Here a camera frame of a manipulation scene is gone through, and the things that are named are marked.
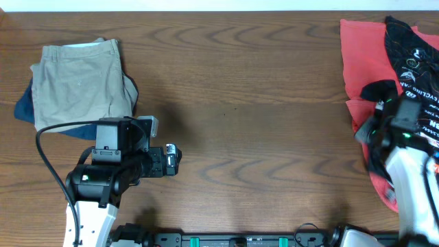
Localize black cycling jersey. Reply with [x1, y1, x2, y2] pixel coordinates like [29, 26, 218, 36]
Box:
[359, 15, 439, 148]

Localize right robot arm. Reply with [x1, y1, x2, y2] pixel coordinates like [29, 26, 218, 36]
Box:
[355, 98, 438, 246]

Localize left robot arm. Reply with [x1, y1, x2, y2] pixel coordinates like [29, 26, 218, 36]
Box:
[63, 143, 182, 246]

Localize folded khaki shorts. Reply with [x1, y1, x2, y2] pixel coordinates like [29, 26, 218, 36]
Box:
[31, 38, 139, 131]

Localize folded navy blue garment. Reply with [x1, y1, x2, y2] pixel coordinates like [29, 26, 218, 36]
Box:
[14, 62, 139, 131]

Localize red printed t-shirt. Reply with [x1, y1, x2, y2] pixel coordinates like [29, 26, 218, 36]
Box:
[340, 19, 439, 213]

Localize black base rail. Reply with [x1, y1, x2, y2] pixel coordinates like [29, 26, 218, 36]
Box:
[109, 222, 399, 247]

